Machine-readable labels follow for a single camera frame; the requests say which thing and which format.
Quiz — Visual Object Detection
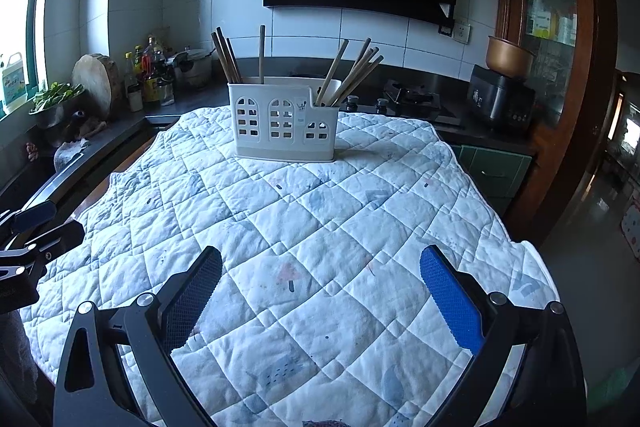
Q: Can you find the black gas stove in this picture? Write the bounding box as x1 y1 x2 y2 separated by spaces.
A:
341 80 462 128

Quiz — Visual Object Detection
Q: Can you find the wooden chopstick standing in holder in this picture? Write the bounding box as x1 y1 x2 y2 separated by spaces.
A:
258 25 266 84

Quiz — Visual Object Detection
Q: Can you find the copper inner pot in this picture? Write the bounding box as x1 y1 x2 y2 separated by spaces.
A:
486 36 535 78

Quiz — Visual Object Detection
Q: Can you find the wooden display cabinet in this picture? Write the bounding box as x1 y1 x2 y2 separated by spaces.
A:
496 0 618 246

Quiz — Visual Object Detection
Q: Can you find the white plastic utensil holder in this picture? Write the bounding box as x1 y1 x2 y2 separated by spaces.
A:
228 77 341 162

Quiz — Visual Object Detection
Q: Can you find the steel bowl of greens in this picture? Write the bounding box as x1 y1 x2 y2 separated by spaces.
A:
29 82 85 129

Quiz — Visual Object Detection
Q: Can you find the round wooden cutting board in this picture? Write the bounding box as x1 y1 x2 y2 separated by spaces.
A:
72 53 122 120

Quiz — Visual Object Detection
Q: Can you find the white quilted cloth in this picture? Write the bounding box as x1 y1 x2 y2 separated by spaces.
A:
22 107 558 426

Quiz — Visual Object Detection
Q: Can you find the wall power socket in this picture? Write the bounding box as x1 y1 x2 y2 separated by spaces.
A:
452 22 472 46

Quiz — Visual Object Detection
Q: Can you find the dark soy sauce bottle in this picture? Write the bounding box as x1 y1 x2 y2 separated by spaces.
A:
142 35 166 106

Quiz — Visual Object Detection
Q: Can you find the small white jar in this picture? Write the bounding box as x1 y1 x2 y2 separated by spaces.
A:
127 83 143 113

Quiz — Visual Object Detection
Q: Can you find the black rice cooker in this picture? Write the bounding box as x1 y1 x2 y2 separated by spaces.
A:
466 65 536 138

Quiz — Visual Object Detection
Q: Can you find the yellow cap oil bottle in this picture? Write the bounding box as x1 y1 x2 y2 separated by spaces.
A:
124 51 138 98

